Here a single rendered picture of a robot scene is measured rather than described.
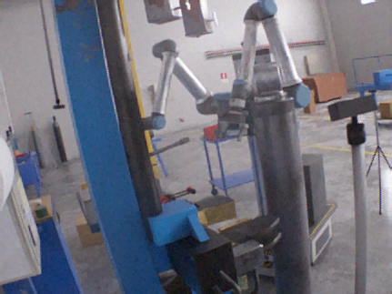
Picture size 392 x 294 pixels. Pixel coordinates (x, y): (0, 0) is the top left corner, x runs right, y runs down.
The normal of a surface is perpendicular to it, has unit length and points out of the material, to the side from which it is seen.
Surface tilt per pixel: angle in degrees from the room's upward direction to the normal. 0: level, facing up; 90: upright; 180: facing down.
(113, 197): 90
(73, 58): 90
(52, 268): 90
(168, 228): 90
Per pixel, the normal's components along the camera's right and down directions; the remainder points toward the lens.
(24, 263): 0.41, 0.07
